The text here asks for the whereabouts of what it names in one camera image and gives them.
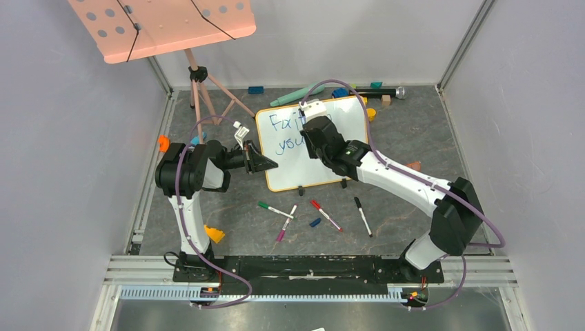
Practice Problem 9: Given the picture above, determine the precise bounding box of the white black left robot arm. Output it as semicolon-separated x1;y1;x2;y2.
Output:
155;140;278;281

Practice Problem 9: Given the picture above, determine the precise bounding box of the yellow wedge block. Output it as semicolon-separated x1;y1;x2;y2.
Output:
204;225;226;243

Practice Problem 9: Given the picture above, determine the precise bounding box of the blue brick behind board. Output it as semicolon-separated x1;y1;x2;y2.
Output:
331;88;349;99

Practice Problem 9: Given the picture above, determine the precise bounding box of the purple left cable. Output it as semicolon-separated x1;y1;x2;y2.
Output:
175;115;254;310

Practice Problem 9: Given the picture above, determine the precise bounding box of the tan wooden cube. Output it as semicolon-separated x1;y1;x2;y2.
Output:
381;95;392;107

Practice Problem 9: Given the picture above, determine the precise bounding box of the yellow framed whiteboard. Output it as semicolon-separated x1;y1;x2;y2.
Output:
255;97;368;192

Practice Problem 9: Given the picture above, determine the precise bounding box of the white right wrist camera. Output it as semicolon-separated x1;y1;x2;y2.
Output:
299;99;327;123

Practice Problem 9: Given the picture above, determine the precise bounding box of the pink music stand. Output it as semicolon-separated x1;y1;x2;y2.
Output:
69;0;257;125

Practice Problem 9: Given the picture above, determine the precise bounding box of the orange toy block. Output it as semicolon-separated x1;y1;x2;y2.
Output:
157;135;170;152

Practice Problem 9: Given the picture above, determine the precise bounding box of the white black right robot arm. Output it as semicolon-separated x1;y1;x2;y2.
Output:
300;116;482;281

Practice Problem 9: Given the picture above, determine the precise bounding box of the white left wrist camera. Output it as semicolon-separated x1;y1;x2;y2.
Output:
233;121;250;150

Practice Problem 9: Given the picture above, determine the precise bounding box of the green whiteboard marker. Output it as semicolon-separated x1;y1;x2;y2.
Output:
258;201;295;219

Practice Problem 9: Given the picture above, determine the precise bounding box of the teal toy tube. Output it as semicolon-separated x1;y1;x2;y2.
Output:
270;84;325;107

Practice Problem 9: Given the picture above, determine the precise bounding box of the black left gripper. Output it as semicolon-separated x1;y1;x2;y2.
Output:
221;140;278;174

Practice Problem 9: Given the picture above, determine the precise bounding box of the black whiteboard marker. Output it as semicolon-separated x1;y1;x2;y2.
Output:
354;197;373;238

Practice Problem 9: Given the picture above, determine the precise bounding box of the yellow cylinder toy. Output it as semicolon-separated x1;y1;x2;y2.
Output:
366;108;377;122

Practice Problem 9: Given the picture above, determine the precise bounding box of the dark blue brick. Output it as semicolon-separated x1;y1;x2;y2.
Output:
248;86;264;94

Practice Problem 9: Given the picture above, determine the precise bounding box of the red whiteboard marker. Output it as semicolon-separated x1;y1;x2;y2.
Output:
310;200;343;232

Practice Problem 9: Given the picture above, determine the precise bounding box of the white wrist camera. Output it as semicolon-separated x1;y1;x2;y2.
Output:
233;121;250;150
299;99;327;123

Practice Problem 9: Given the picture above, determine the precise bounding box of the pink whiteboard marker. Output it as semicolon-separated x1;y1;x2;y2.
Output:
276;204;298;242

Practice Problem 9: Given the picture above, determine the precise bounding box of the black silver microphone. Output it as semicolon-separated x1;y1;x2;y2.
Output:
355;86;406;100

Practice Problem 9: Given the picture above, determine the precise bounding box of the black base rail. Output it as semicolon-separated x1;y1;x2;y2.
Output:
172;255;444;296

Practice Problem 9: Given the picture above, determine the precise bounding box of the teal triangle block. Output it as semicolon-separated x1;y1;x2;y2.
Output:
370;81;383;89

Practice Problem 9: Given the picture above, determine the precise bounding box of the orange half-round block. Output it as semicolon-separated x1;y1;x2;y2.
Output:
406;161;422;172

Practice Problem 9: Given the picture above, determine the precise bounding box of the blue marker cap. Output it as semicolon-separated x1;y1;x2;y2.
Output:
309;218;321;228

